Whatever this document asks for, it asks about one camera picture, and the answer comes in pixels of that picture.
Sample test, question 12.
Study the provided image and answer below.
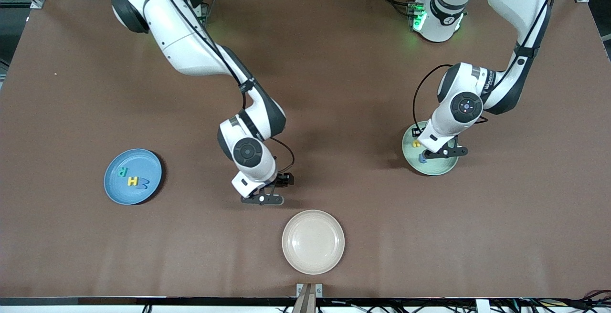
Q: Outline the green plastic plate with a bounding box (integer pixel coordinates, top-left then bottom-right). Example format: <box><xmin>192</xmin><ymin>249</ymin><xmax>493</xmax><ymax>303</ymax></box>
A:
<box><xmin>401</xmin><ymin>121</ymin><xmax>460</xmax><ymax>176</ymax></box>

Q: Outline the beige plastic plate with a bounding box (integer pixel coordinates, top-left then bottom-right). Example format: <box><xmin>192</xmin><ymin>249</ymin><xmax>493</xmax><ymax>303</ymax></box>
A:
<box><xmin>282</xmin><ymin>209</ymin><xmax>345</xmax><ymax>275</ymax></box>

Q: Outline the blue plastic plate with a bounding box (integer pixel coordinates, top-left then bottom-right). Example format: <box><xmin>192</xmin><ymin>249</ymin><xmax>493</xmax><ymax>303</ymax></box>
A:
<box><xmin>104</xmin><ymin>148</ymin><xmax>163</xmax><ymax>206</ymax></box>

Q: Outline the metal camera pole bracket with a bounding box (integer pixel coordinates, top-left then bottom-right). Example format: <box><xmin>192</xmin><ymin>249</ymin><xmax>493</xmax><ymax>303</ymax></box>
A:
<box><xmin>296</xmin><ymin>283</ymin><xmax>323</xmax><ymax>313</ymax></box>

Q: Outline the black cable bundle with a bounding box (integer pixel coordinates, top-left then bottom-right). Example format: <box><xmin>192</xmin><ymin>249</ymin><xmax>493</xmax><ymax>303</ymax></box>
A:
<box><xmin>477</xmin><ymin>290</ymin><xmax>611</xmax><ymax>313</ymax></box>

